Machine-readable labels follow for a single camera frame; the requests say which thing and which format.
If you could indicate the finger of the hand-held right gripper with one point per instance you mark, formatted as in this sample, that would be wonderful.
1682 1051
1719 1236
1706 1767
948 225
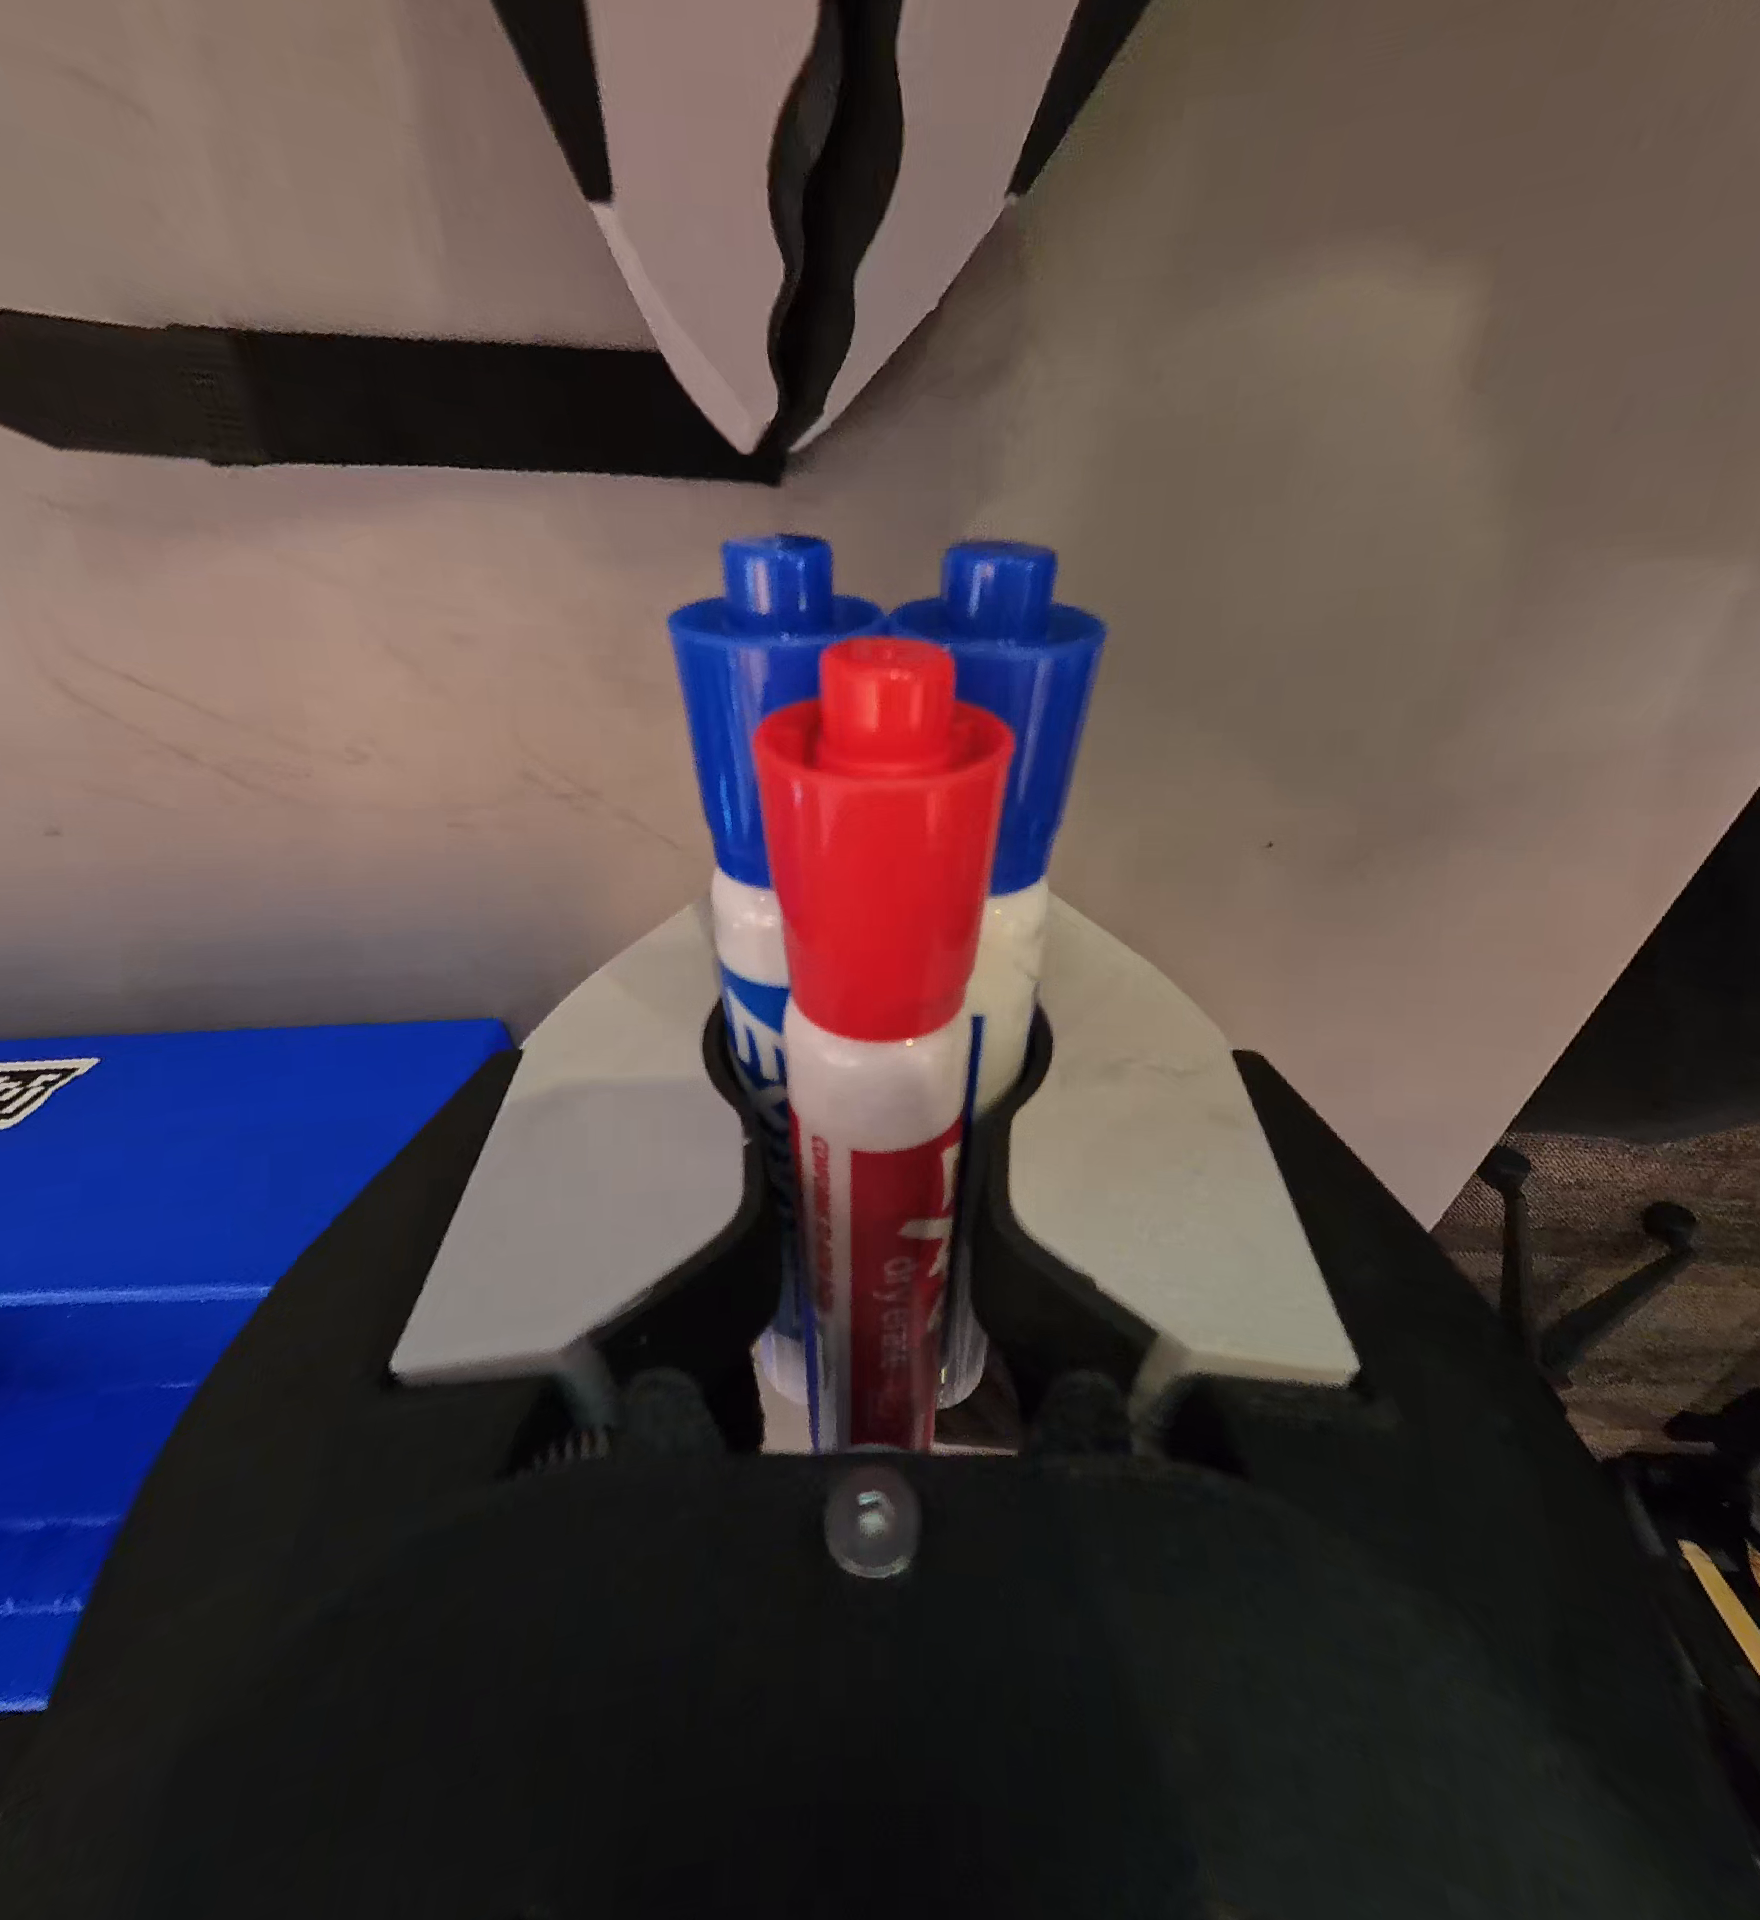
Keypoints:
697 299
913 225

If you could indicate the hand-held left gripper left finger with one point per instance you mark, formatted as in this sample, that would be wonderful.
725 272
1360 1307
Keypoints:
561 1199

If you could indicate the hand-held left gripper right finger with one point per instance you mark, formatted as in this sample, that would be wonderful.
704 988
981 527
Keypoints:
1176 1199

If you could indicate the blue marker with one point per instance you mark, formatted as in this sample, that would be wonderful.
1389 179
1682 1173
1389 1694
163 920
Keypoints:
736 719
1049 719

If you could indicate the red marker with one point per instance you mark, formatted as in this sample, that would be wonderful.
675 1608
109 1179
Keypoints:
877 872

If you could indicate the black office chair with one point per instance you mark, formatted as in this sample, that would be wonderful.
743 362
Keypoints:
1582 1319

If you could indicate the large blue storage bin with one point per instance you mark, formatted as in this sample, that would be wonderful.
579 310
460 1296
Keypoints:
100 1236

